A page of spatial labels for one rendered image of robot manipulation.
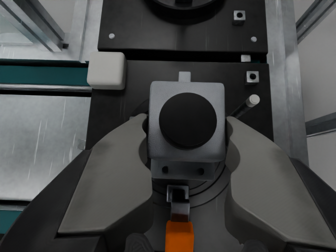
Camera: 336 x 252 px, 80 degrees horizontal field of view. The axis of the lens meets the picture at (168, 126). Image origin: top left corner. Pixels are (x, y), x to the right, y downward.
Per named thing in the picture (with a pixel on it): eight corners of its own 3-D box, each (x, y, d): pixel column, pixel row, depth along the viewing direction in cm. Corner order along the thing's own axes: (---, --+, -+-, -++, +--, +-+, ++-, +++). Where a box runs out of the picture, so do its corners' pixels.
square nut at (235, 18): (243, 25, 29) (245, 20, 28) (231, 25, 29) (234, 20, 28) (242, 15, 29) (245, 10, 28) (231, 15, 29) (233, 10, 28)
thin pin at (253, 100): (229, 126, 24) (260, 103, 16) (223, 125, 24) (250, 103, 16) (229, 119, 24) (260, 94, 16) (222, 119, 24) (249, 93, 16)
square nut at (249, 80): (256, 85, 27) (259, 82, 26) (244, 85, 27) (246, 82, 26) (255, 74, 27) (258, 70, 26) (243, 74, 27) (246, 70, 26)
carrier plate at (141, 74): (273, 251, 25) (282, 259, 23) (79, 241, 25) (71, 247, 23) (263, 69, 29) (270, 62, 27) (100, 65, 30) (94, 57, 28)
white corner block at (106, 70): (128, 95, 29) (121, 83, 25) (96, 94, 29) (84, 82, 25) (130, 65, 30) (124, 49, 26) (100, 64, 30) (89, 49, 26)
